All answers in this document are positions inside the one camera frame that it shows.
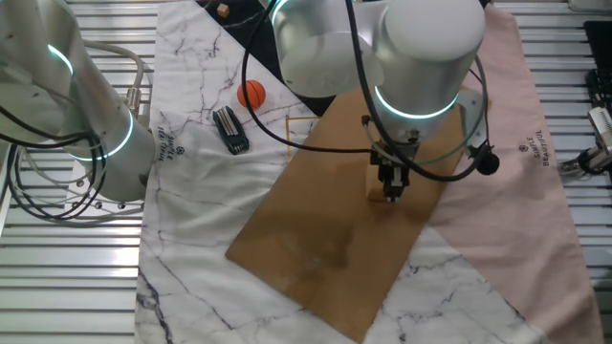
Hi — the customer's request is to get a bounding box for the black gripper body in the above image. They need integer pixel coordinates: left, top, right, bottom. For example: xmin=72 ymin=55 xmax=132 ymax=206
xmin=368 ymin=139 xmax=421 ymax=179

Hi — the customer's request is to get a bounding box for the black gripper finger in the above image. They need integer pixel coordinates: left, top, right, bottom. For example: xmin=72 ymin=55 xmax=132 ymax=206
xmin=377 ymin=164 xmax=411 ymax=204

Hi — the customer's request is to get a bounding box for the brown fibreboard sheet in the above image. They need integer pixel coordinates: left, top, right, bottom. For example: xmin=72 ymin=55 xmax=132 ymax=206
xmin=225 ymin=85 xmax=493 ymax=344

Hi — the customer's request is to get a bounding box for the orange mini basketball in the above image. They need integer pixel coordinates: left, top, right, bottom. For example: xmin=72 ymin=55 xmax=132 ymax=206
xmin=236 ymin=79 xmax=267 ymax=112

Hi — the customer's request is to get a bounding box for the dark green hex key set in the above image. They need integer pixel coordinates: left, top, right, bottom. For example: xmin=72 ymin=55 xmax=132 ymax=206
xmin=212 ymin=105 xmax=251 ymax=156

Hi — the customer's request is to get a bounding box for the marble pink black cloth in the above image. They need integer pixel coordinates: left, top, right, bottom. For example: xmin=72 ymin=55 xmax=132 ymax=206
xmin=133 ymin=0 xmax=606 ymax=344

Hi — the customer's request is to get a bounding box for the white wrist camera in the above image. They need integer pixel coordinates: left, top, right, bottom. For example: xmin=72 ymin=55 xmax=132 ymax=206
xmin=456 ymin=88 xmax=487 ymax=149

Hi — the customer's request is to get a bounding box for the thick black camera cable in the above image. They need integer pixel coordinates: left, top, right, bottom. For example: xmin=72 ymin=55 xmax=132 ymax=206
xmin=343 ymin=0 xmax=501 ymax=183

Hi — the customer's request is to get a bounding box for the grey camera on black clamp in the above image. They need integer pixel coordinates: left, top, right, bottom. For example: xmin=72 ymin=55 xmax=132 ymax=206
xmin=557 ymin=106 xmax=612 ymax=176

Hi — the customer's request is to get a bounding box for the grey cable with metal connector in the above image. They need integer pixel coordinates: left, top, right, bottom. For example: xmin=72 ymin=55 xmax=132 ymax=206
xmin=80 ymin=39 xmax=147 ymax=119

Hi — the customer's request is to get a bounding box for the black base cable bundle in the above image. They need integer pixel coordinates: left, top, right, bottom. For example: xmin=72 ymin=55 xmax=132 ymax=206
xmin=0 ymin=107 xmax=109 ymax=222

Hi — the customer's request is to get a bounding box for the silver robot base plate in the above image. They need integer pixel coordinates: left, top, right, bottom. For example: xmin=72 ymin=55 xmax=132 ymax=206
xmin=64 ymin=157 xmax=144 ymax=215

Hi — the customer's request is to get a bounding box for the white base cable bundle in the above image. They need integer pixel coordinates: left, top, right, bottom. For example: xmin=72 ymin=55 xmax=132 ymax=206
xmin=7 ymin=142 xmax=144 ymax=226

